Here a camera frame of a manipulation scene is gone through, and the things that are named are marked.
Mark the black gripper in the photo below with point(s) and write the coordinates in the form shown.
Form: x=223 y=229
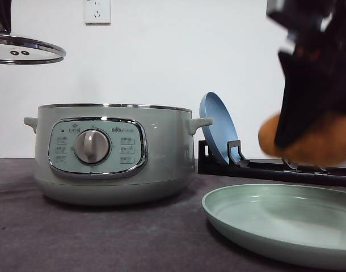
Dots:
x=315 y=76

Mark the grey table mat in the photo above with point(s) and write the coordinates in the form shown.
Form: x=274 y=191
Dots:
x=43 y=233

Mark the black plate rack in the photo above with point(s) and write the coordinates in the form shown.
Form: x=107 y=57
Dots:
x=269 y=168

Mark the green plate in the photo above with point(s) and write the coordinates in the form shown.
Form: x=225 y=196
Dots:
x=301 y=221

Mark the brown potato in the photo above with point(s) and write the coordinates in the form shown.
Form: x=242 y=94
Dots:
x=323 y=145

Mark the green electric steamer pot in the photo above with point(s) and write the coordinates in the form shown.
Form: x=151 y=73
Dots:
x=113 y=154

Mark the white wall socket left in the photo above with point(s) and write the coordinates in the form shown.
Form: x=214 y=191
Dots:
x=97 y=12

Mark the blue plate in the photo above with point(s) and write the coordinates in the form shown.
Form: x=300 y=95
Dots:
x=223 y=127

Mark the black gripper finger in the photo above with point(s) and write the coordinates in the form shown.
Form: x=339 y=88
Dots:
x=5 y=14

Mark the glass steamer lid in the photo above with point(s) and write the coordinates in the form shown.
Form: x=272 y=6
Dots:
x=19 y=50

